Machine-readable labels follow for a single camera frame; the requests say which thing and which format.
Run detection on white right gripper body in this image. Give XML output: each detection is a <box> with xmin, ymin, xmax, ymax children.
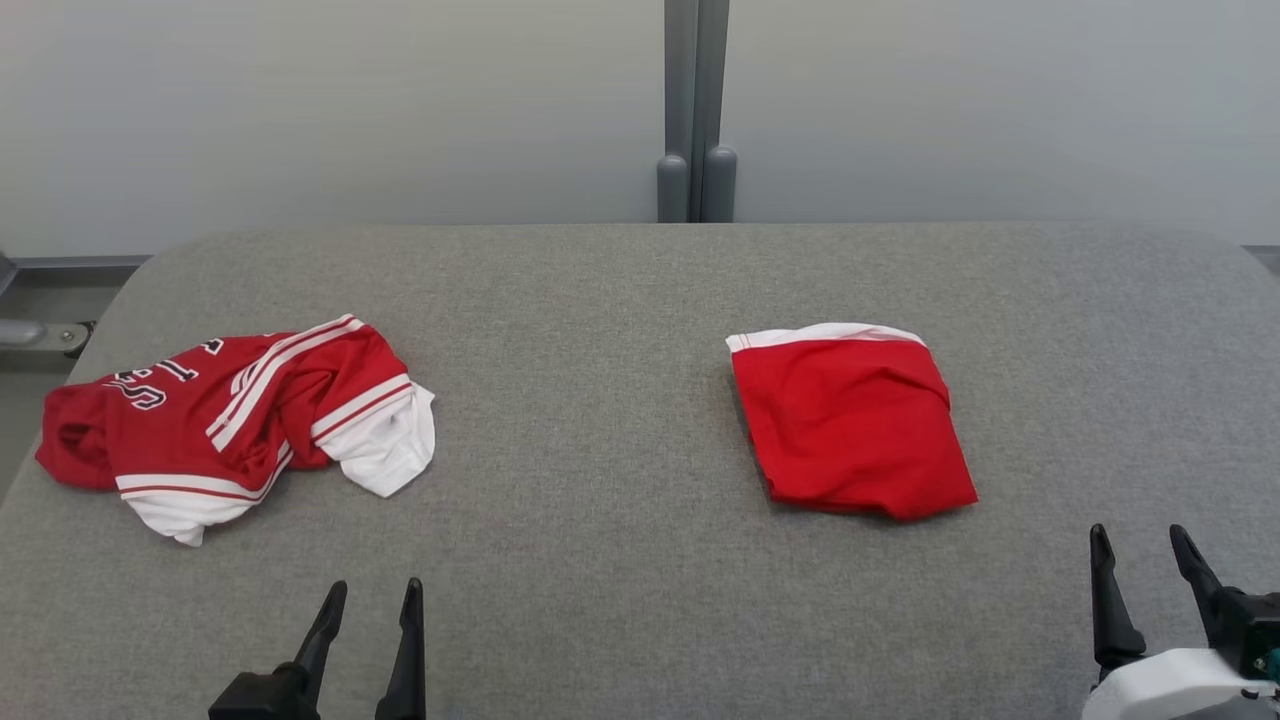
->
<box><xmin>1082</xmin><ymin>648</ymin><xmax>1280</xmax><ymax>720</ymax></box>

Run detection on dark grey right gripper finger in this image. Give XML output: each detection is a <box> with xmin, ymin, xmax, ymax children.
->
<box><xmin>1089</xmin><ymin>523</ymin><xmax>1148</xmax><ymax>673</ymax></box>
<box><xmin>1169</xmin><ymin>524</ymin><xmax>1237</xmax><ymax>643</ymax></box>

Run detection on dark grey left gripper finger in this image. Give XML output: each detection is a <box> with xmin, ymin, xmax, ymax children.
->
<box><xmin>293</xmin><ymin>580</ymin><xmax>349</xmax><ymax>701</ymax></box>
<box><xmin>375</xmin><ymin>577</ymin><xmax>427</xmax><ymax>720</ymax></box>

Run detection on red jersey with white sleeves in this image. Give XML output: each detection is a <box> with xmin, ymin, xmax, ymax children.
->
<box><xmin>36</xmin><ymin>314</ymin><xmax>437</xmax><ymax>548</ymax></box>

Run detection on red shorts with white trim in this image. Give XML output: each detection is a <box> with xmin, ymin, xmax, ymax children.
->
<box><xmin>726</xmin><ymin>322</ymin><xmax>980</xmax><ymax>523</ymax></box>

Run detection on grey metal wall bracket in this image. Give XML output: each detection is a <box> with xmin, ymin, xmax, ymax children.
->
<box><xmin>0</xmin><ymin>318</ymin><xmax>96</xmax><ymax>358</ymax></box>

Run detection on grey metal partition post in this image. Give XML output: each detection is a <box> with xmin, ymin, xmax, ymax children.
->
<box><xmin>656</xmin><ymin>0</ymin><xmax>738</xmax><ymax>224</ymax></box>

